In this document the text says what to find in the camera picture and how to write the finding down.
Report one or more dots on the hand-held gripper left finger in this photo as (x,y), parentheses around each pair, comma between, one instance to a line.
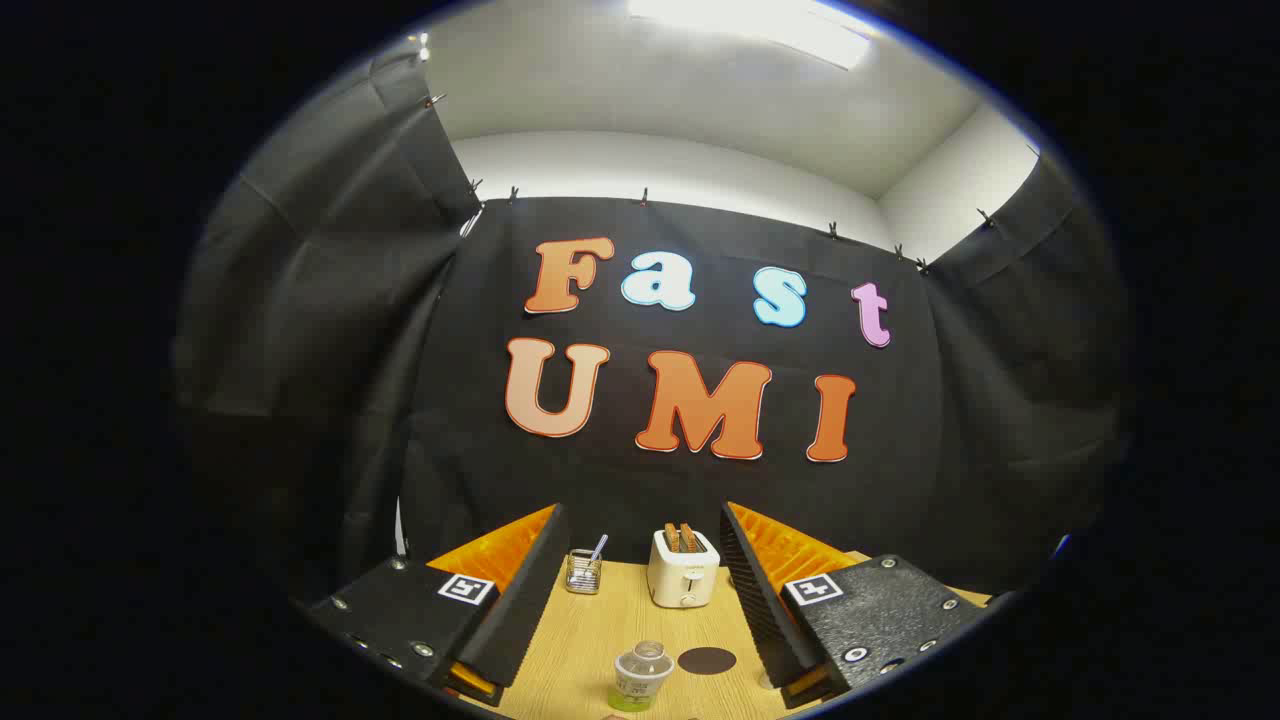
(525,610)

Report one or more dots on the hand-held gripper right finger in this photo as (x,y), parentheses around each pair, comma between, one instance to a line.
(765,610)

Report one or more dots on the dark brown round coaster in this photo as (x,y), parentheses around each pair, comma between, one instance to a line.
(707,661)

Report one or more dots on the white labelled juice bottle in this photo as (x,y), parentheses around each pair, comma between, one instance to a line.
(640,680)

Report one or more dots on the wooden table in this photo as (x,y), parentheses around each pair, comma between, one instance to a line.
(590,640)

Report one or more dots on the white toaster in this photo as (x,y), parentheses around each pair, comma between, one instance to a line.
(683,580)

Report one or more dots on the striped drinking straw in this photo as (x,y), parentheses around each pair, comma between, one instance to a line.
(598,548)

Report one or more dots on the brown toast slice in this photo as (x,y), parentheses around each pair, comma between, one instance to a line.
(671,538)
(688,536)

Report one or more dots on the ceiling light panel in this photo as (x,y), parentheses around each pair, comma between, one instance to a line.
(760,25)

